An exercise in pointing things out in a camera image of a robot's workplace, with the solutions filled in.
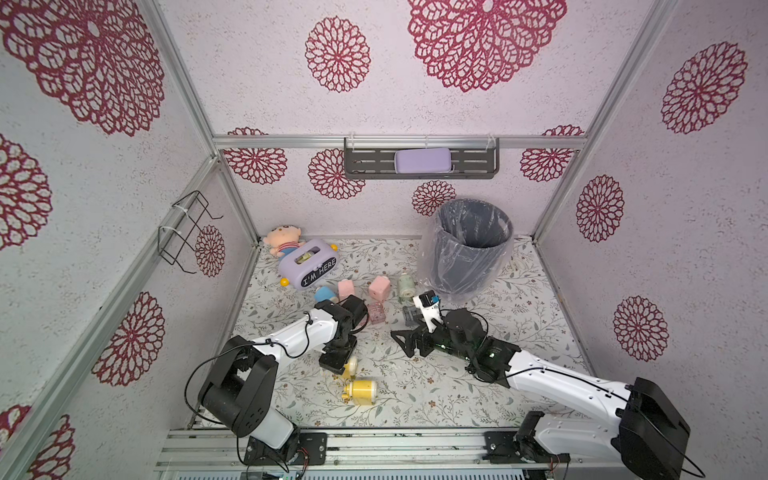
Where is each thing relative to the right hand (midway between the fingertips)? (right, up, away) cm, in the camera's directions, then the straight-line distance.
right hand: (402, 323), depth 76 cm
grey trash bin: (+24, +23, +20) cm, 39 cm away
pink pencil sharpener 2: (-17, +7, +21) cm, 28 cm away
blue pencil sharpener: (-24, +6, +19) cm, 31 cm away
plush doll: (-42, +24, +35) cm, 60 cm away
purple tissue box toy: (-30, +16, +26) cm, 43 cm away
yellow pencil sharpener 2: (-10, -17, 0) cm, 20 cm away
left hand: (-15, -12, +9) cm, 21 cm away
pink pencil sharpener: (-6, +8, +20) cm, 22 cm away
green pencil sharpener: (+3, +9, +20) cm, 22 cm away
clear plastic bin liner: (+8, +17, +18) cm, 26 cm away
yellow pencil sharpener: (-14, -13, +4) cm, 19 cm away
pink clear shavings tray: (-7, -1, +23) cm, 24 cm away
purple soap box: (+8, +47, +16) cm, 51 cm away
